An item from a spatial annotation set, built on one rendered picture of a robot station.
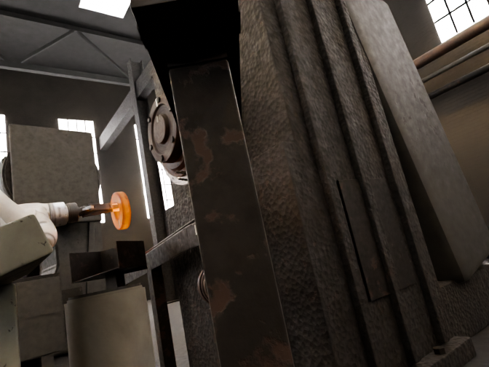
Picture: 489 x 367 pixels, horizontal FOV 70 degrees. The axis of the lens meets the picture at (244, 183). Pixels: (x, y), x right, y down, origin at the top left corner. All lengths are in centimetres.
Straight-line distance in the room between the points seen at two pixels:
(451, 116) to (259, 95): 623
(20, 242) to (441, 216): 167
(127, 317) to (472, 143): 693
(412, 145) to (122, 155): 1147
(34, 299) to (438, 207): 314
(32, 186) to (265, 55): 307
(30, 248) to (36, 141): 373
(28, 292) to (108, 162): 917
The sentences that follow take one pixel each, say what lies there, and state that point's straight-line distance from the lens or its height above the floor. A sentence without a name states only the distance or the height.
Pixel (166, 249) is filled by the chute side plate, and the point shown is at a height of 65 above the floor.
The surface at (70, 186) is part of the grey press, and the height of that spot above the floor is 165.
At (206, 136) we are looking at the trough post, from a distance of 28.
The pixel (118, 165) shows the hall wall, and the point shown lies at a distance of 1253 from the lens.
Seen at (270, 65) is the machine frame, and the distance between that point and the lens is 134.
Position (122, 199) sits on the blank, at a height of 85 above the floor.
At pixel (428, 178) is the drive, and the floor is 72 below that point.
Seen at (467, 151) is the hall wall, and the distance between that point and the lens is 725.
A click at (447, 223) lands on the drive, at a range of 186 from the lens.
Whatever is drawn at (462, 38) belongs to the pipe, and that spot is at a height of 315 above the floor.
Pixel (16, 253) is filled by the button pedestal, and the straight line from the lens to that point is 45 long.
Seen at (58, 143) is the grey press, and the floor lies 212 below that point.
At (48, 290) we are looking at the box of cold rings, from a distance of 365.
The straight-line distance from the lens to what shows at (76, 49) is 1229.
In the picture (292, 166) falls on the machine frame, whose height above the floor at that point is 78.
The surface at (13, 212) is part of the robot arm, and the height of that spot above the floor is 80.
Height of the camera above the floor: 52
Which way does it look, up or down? 12 degrees up
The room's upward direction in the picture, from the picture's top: 12 degrees counter-clockwise
